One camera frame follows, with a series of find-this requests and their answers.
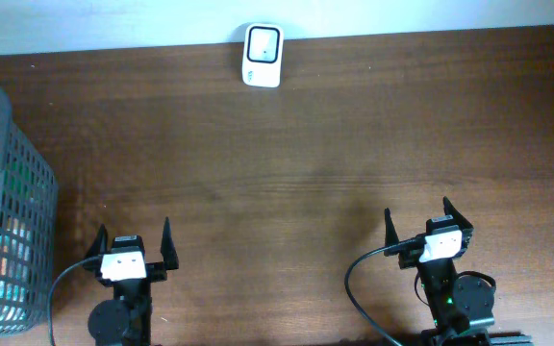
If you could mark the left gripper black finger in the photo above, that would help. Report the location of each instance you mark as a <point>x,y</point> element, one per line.
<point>97,249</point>
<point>168,251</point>

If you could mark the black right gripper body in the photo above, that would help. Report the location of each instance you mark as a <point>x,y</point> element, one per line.
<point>410,259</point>

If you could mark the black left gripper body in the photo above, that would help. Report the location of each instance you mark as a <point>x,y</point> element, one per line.
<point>142,283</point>

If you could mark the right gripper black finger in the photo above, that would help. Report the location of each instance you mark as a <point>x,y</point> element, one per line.
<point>459,219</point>
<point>391,236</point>

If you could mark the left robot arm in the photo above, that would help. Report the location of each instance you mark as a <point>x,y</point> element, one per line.
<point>126,318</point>

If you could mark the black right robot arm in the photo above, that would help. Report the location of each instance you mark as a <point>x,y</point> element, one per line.
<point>461,303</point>

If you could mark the white barcode scanner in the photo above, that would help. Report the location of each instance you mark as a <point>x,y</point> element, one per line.
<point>262,55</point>

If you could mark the grey plastic mesh basket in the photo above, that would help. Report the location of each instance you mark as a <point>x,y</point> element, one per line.
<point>20,159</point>

